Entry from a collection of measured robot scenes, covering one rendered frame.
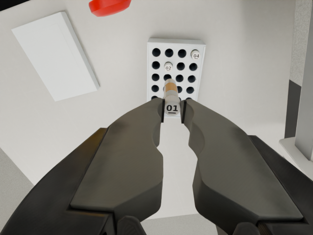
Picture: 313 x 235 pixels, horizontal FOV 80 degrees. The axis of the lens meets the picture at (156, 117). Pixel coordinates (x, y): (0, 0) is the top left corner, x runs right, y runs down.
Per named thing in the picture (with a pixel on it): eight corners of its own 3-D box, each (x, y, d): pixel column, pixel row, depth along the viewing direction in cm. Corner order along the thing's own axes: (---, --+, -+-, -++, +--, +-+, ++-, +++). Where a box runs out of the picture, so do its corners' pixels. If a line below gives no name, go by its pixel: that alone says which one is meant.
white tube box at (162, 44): (191, 108, 36) (194, 119, 33) (148, 106, 36) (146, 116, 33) (201, 39, 30) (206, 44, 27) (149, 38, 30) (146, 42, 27)
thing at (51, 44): (100, 87, 35) (97, 90, 33) (59, 98, 36) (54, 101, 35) (65, 11, 29) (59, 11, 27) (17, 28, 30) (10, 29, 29)
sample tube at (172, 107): (176, 90, 17) (180, 117, 13) (162, 90, 17) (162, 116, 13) (177, 77, 16) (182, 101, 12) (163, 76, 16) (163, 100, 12)
